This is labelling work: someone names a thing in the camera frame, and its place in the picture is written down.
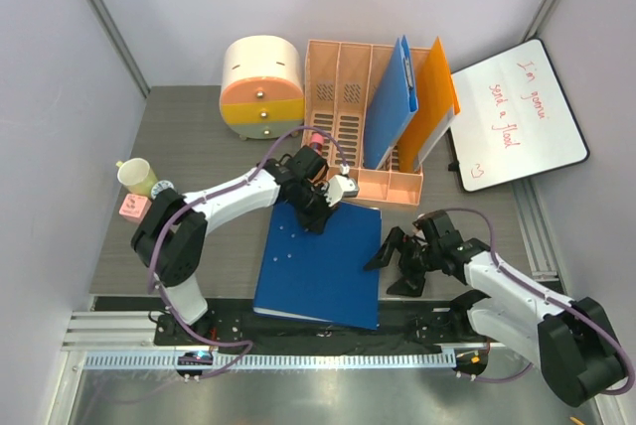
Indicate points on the blue ring binder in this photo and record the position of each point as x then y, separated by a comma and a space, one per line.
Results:
321, 278

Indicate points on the pink sticky note pad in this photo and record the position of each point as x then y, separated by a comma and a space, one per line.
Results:
134, 208

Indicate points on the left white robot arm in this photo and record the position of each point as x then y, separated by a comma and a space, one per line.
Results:
170, 238

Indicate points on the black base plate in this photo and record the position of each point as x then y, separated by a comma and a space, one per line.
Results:
403, 325

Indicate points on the orange folder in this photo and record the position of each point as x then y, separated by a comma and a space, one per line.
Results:
438, 106

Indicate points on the light blue thin folder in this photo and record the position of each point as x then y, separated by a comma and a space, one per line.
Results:
392, 108

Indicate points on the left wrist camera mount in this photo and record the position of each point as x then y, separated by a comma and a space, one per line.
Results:
341, 186

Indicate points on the small blue-label bottle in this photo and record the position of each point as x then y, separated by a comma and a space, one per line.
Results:
159, 187

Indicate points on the yellow cabinet drawer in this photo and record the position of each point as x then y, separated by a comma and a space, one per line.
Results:
263, 111

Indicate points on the orange desk file organizer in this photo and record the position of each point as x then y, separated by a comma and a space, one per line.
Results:
340, 81

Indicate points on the perforated cable tray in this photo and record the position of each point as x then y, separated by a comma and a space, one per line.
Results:
192, 360

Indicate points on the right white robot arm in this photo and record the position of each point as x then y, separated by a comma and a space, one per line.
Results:
571, 342

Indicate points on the white dry-erase board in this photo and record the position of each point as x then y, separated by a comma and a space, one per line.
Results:
515, 120

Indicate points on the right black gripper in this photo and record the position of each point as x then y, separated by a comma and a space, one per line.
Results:
412, 283

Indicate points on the white arched drawer cabinet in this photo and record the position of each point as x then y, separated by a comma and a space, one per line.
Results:
261, 67

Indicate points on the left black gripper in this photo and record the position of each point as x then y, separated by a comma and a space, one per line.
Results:
315, 222

